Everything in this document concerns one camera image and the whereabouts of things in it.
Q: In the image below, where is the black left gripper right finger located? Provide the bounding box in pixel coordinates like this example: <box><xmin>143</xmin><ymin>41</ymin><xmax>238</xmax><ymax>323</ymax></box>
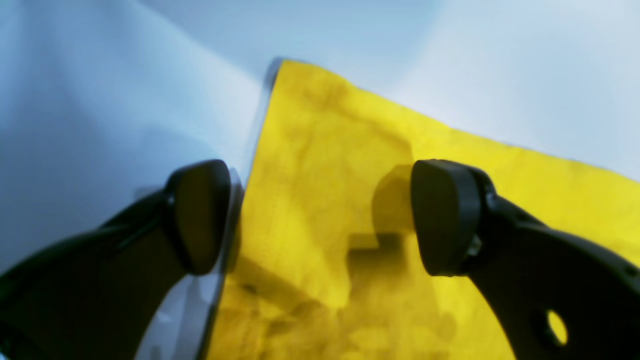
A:
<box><xmin>411</xmin><ymin>159</ymin><xmax>640</xmax><ymax>360</ymax></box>

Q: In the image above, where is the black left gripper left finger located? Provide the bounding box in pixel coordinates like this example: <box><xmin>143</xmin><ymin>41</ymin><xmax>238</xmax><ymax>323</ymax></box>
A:
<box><xmin>1</xmin><ymin>160</ymin><xmax>233</xmax><ymax>360</ymax></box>

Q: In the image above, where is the yellow T-shirt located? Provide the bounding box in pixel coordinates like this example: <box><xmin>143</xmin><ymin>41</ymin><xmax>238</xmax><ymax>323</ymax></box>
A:
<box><xmin>206</xmin><ymin>60</ymin><xmax>640</xmax><ymax>360</ymax></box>

